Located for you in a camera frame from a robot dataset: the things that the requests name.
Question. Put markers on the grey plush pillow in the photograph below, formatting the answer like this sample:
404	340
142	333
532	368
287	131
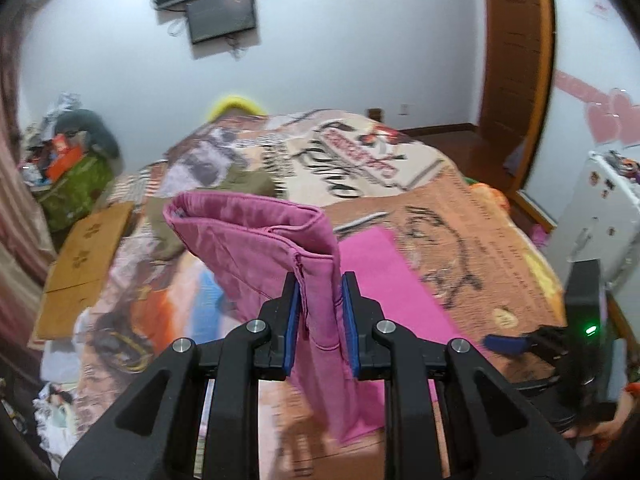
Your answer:
95	127

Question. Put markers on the pile of clothes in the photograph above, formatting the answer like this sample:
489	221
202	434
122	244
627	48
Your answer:
50	120

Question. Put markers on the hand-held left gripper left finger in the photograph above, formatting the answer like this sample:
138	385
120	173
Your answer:
291	330

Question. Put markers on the pink pants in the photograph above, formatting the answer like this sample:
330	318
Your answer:
280	250

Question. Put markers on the printed blanket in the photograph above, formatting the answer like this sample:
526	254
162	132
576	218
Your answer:
450	230

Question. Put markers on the yellow foam tube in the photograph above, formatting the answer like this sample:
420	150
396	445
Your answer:
232	102

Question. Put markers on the wooden folding board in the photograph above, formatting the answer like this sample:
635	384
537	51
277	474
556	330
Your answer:
85	260

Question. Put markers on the white crumpled cloth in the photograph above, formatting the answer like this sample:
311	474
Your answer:
55	415

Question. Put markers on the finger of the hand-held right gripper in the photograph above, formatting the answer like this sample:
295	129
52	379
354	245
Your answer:
507	345

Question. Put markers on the person's right hand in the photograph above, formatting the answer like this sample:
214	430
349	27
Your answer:
617	425

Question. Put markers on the orange box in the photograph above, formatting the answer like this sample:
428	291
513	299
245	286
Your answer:
62	157

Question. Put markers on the small colourful trinkets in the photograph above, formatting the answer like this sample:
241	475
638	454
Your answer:
625	165

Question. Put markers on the olive green pants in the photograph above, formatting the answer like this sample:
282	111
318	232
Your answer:
240	180

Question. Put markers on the wooden door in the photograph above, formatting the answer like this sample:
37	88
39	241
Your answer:
520	60

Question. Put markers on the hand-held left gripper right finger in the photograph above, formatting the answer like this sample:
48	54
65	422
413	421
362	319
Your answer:
350	330

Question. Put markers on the white appliance with stickers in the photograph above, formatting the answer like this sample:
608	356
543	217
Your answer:
595	220

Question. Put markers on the striped red curtain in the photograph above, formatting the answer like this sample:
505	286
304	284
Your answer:
20	210

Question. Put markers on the small black wall monitor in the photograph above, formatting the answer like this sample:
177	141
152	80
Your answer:
222	15

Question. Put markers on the wooden bedpost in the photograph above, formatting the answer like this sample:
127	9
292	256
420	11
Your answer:
375	115

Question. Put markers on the white wardrobe door pink hearts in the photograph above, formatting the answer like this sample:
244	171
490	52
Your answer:
595	60

